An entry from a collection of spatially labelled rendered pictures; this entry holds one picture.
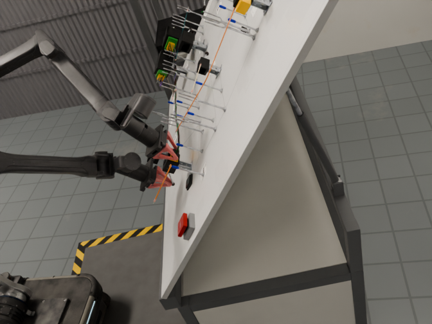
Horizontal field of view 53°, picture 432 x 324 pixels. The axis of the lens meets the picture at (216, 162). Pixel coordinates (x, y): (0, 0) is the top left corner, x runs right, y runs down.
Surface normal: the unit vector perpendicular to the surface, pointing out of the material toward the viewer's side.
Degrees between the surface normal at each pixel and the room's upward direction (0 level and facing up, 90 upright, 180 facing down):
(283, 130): 0
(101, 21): 90
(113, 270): 0
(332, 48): 90
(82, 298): 0
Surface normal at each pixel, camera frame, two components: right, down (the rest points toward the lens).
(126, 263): -0.25, -0.73
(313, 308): 0.06, 0.64
